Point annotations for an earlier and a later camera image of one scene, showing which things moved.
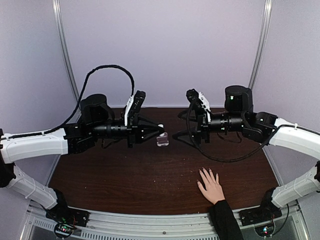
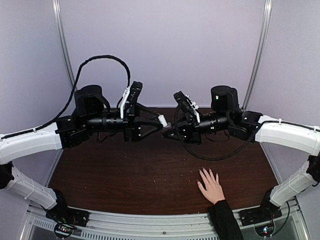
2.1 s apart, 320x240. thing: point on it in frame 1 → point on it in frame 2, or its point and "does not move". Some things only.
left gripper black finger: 145,121 → 143,111
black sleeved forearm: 226,224 does not move
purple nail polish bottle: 162,140 → 166,128
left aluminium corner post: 62,37 does not move
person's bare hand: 213,191 does not move
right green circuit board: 265,230 does not move
